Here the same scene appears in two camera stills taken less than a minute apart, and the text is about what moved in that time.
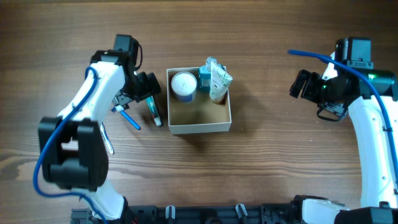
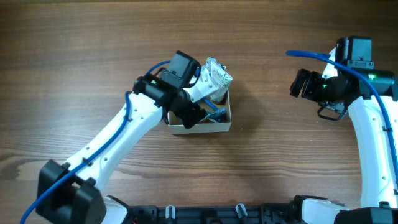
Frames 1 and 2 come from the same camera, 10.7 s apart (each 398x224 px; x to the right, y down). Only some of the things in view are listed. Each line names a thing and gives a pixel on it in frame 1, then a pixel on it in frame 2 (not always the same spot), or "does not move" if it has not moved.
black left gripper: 148,88 → 193,115
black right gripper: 310,86 does not move
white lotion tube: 220,82 does not move
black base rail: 198,213 does not move
